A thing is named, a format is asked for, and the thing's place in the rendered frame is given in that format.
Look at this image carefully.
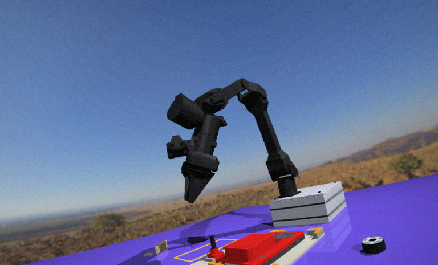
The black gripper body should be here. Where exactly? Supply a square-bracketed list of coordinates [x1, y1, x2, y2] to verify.
[181, 133, 220, 172]

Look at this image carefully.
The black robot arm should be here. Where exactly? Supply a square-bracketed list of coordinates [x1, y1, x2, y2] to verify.
[167, 79, 301, 198]

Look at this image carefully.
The black toy tyre with grey hub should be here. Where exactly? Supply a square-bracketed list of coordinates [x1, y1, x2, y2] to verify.
[362, 236, 386, 254]

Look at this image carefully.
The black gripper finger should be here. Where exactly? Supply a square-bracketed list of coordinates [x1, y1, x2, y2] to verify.
[185, 166, 215, 203]
[181, 171, 190, 201]

